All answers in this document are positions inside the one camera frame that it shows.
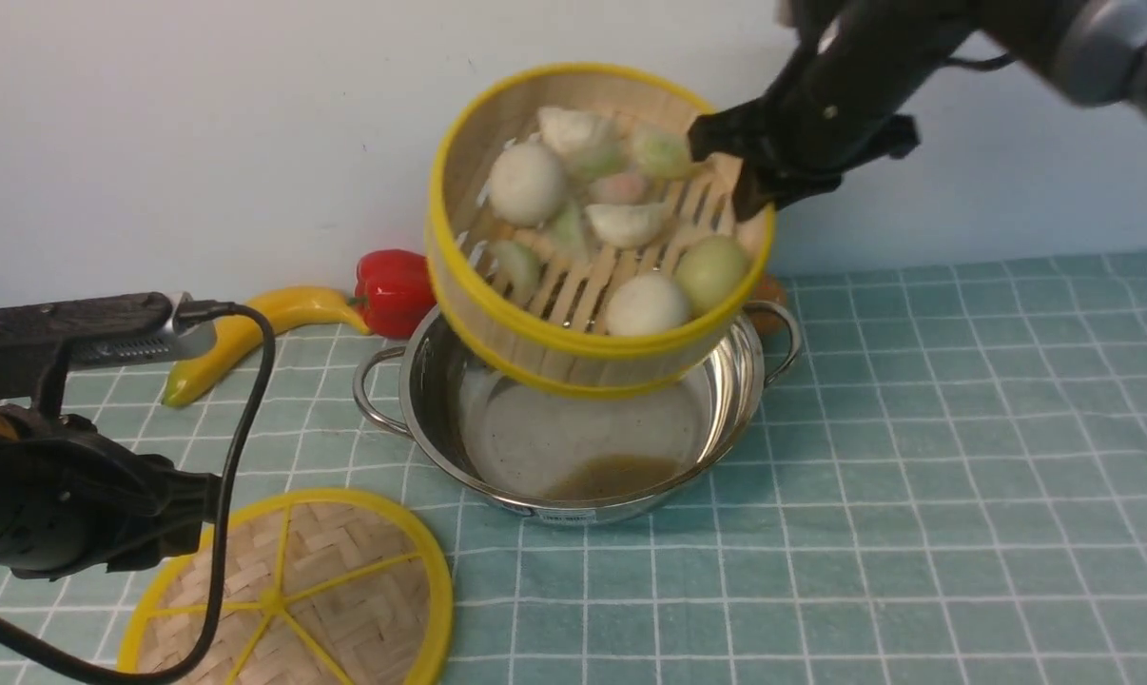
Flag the red bell pepper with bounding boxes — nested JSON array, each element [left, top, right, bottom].
[[353, 250, 436, 340]]

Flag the woven bamboo steamer lid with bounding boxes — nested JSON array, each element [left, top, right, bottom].
[[117, 488, 455, 685]]

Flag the brown potato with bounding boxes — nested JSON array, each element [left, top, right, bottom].
[[750, 274, 789, 336]]

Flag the white dumpling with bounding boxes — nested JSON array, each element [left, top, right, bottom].
[[537, 106, 618, 157], [585, 204, 670, 250]]

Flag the bamboo steamer basket yellow rim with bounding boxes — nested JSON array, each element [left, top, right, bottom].
[[424, 62, 775, 398]]

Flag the pink dumpling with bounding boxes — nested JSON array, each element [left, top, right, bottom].
[[587, 170, 651, 207]]

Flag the yellow banana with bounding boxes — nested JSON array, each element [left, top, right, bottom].
[[161, 285, 372, 408]]

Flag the pale green dumpling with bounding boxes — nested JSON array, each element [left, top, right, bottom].
[[629, 125, 700, 181]]

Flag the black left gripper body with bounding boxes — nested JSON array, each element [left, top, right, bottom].
[[0, 406, 221, 579]]

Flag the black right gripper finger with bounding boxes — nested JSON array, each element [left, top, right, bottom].
[[731, 157, 822, 221], [688, 100, 774, 165]]

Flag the white round bun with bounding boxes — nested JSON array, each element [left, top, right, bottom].
[[604, 270, 690, 337], [487, 142, 569, 228]]

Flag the green round bun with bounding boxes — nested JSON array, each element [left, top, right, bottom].
[[673, 235, 750, 316]]

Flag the black cable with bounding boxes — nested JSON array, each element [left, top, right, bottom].
[[0, 301, 278, 685]]

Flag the light green dumpling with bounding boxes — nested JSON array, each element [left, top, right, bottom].
[[544, 200, 592, 264]]

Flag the green dumpling left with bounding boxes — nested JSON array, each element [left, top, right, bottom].
[[487, 240, 540, 303]]

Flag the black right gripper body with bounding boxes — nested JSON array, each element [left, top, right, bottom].
[[759, 1, 974, 190]]

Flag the white dumpling front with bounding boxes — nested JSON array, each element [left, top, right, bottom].
[[585, 204, 670, 250]]

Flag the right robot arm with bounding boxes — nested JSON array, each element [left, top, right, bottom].
[[727, 1, 1147, 220]]

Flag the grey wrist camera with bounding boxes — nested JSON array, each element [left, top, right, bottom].
[[0, 291, 218, 405]]

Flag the stainless steel pot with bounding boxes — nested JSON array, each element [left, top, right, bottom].
[[352, 301, 804, 526]]

